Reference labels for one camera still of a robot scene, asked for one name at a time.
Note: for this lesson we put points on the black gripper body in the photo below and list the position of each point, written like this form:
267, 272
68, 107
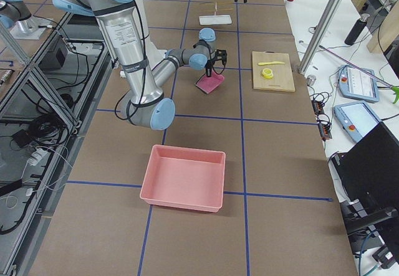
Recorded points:
209, 66

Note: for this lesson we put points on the magenta microfiber cloth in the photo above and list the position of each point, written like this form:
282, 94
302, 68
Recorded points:
208, 84

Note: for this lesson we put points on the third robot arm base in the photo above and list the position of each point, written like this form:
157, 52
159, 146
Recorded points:
16, 17

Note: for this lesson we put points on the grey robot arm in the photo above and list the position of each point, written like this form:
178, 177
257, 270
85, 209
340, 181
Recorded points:
121, 23

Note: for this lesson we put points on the black water bottle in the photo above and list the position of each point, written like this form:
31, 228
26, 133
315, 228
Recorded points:
356, 30

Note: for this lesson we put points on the white rectangular tray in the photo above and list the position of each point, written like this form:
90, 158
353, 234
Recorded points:
214, 20

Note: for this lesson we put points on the yellow lemon slice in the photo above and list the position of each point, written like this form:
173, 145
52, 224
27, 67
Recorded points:
267, 73

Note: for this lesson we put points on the bamboo cutting board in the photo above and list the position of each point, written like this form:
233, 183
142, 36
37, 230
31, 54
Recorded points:
283, 78

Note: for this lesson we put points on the yellow plastic knife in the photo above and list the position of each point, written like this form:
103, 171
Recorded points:
271, 63

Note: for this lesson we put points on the small metal cylinder weight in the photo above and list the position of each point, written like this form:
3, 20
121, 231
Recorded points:
311, 80

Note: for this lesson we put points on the pink plastic bin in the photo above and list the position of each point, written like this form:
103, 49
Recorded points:
184, 178

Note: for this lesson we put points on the black power strip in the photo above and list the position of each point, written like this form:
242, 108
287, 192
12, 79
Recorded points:
323, 120

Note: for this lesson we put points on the upper teach pendant tablet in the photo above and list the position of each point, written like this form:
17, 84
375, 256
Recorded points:
356, 85

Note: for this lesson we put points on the teach pendant tablet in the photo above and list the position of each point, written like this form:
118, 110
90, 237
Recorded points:
356, 85
356, 118

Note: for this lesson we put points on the lower teach pendant tablet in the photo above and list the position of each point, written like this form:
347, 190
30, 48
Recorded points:
356, 118

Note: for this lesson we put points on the metal reacher grabber tool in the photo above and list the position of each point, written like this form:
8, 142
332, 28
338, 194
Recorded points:
386, 84

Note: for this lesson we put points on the black computer monitor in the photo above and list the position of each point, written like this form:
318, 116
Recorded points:
369, 174

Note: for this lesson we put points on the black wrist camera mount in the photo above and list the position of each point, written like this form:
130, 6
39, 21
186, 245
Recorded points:
220, 55

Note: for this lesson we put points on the aluminium frame post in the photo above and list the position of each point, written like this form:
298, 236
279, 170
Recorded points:
321, 29

